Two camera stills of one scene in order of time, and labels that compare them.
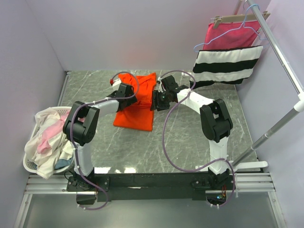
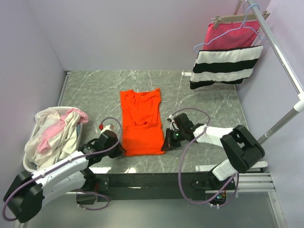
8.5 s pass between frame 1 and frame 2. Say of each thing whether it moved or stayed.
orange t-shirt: moved
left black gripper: moved
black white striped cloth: stayed
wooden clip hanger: stayed
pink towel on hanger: stayed
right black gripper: moved
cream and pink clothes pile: stayed
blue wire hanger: stayed
